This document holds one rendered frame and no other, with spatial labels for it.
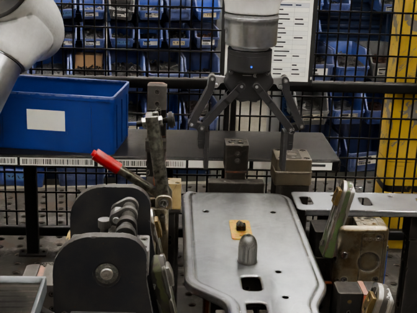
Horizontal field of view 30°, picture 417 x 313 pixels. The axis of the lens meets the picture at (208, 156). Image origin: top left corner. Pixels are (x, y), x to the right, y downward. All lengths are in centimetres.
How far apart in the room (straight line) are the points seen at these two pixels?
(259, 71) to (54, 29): 54
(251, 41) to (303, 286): 40
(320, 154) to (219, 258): 54
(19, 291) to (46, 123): 90
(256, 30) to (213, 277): 40
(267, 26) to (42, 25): 54
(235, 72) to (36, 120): 58
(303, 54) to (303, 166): 36
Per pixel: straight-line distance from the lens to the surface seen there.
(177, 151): 174
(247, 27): 127
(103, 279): 95
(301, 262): 132
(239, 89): 131
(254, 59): 129
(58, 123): 173
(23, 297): 86
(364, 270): 140
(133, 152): 173
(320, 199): 159
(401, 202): 162
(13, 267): 198
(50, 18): 166
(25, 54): 162
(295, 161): 163
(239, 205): 153
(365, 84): 195
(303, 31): 189
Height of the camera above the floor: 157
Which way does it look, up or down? 18 degrees down
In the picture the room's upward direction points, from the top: 2 degrees clockwise
